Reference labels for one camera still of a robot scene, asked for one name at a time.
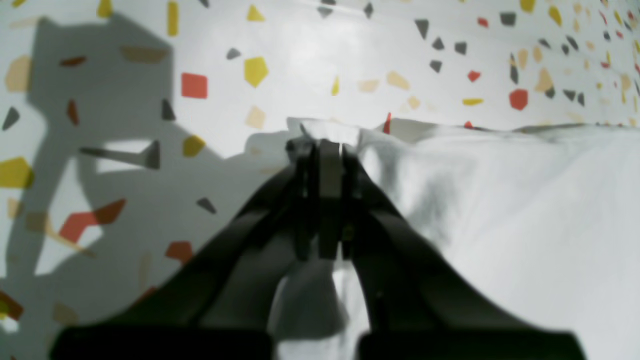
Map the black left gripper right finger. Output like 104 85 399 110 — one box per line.
327 143 585 360

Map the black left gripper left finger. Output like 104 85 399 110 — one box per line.
50 137 329 360

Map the white T-shirt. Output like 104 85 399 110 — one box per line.
270 117 640 360

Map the terrazzo patterned table cloth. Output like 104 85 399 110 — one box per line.
1 0 639 360

